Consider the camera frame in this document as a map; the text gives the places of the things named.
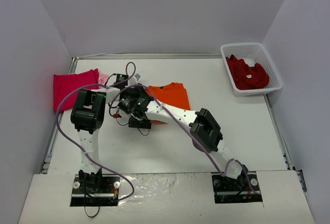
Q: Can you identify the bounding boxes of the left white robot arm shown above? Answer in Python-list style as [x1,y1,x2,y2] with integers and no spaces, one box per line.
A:
[71,74,140,192]

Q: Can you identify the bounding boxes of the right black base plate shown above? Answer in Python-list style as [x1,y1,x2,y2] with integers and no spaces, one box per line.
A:
[211,172,262,204]

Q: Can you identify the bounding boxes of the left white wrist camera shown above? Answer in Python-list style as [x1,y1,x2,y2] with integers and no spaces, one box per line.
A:
[128,74,141,86]

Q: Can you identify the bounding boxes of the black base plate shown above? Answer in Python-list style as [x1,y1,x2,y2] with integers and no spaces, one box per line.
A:
[70,175,120,207]
[211,172,262,204]

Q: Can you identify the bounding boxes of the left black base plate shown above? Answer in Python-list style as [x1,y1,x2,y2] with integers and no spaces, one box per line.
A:
[70,175,120,207]

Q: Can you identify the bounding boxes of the pink folded t shirt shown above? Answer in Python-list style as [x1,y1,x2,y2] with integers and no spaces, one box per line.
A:
[98,72,109,85]

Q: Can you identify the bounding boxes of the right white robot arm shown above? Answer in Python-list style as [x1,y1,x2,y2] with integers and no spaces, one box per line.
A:
[119,94,248,189]

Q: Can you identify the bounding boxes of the orange t shirt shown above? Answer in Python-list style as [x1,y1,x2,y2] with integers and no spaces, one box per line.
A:
[148,82,191,110]

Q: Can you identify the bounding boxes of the black cable loop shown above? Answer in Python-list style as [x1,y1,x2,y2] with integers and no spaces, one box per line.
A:
[84,200,101,219]

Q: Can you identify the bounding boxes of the dark red t shirt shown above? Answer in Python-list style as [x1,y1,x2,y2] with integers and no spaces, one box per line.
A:
[226,55,270,90]

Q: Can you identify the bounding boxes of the white plastic basket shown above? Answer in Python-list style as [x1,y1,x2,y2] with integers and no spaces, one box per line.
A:
[220,42,283,97]

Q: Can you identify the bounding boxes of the magenta folded t shirt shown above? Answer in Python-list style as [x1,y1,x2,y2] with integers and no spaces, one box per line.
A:
[53,69,99,112]

